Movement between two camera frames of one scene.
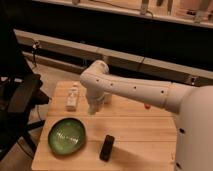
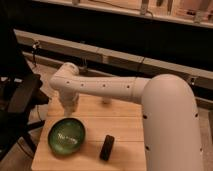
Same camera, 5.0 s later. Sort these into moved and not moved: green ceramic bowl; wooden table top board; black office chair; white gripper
Moved: white gripper
Not moved: green ceramic bowl; wooden table top board; black office chair
